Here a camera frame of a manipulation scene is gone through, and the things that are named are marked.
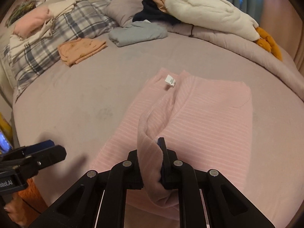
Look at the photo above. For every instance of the beige pink garment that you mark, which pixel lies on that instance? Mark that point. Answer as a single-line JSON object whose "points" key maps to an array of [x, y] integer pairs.
{"points": [[159, 2]]}

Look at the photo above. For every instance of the pink striped long-sleeve shirt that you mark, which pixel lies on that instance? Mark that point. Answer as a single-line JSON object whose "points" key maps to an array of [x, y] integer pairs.
{"points": [[209, 128]]}

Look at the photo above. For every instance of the colourful floral cloth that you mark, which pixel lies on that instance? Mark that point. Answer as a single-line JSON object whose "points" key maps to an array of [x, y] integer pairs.
{"points": [[21, 10]]}

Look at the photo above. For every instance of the pink drape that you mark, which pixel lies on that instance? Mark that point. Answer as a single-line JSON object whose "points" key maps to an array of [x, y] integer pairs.
{"points": [[275, 4]]}

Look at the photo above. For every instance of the grey pillow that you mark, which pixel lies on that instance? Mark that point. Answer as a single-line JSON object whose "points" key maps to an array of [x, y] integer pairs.
{"points": [[123, 11]]}

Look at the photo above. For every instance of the white goose plush toy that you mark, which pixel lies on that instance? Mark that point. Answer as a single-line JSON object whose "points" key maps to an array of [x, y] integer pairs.
{"points": [[209, 14]]}

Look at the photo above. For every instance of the dark navy garment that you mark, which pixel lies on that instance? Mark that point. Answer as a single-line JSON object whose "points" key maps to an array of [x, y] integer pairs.
{"points": [[152, 14]]}

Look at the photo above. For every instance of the pink fluffy garment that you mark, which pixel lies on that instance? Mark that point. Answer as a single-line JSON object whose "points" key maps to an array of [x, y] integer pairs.
{"points": [[30, 21]]}

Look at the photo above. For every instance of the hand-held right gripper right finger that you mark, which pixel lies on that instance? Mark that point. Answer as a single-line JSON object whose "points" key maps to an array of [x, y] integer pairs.
{"points": [[166, 156]]}

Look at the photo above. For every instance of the folded orange printed garment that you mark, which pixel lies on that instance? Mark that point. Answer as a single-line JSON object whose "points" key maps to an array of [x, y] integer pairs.
{"points": [[80, 51]]}

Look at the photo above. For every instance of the grey duvet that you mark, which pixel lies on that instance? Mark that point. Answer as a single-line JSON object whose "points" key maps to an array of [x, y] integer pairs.
{"points": [[225, 42]]}

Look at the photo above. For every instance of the person's orange clothing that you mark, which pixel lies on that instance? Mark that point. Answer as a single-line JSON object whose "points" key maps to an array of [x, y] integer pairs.
{"points": [[33, 194]]}

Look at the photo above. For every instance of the bed with grey sheet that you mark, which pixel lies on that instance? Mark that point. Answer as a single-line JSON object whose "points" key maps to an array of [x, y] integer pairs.
{"points": [[83, 87]]}

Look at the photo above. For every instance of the plaid pillow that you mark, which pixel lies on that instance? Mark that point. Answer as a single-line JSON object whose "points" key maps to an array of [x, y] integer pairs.
{"points": [[71, 26]]}

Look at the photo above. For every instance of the smartphone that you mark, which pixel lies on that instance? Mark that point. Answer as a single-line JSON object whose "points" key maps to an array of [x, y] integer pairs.
{"points": [[4, 142]]}

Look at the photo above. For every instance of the folded blue-grey garment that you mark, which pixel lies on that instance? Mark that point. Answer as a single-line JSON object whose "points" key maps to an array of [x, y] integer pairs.
{"points": [[137, 34]]}

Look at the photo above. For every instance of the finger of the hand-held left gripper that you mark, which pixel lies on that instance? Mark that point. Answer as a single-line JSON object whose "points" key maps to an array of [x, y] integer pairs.
{"points": [[40, 146], [47, 156]]}

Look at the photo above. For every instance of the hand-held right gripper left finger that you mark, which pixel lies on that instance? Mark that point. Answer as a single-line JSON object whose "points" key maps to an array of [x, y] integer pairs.
{"points": [[133, 168]]}

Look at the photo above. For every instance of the yellow object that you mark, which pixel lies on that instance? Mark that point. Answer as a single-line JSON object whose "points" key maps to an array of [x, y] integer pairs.
{"points": [[4, 123]]}

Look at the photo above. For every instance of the person's left hand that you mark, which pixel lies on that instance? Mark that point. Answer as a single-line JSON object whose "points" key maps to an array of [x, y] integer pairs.
{"points": [[15, 213]]}

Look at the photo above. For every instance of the cream garment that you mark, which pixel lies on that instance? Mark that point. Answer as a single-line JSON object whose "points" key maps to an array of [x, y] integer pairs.
{"points": [[60, 7]]}

